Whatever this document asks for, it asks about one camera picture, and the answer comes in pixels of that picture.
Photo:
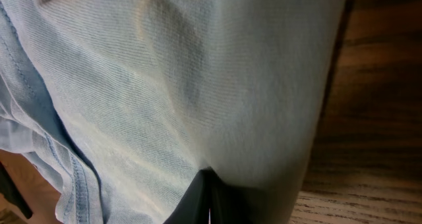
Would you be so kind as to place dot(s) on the light blue printed t-shirt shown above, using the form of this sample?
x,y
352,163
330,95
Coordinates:
x,y
120,103

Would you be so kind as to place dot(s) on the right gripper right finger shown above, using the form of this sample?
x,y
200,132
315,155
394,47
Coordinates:
x,y
209,199

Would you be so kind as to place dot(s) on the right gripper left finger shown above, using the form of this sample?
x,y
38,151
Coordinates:
x,y
12,194

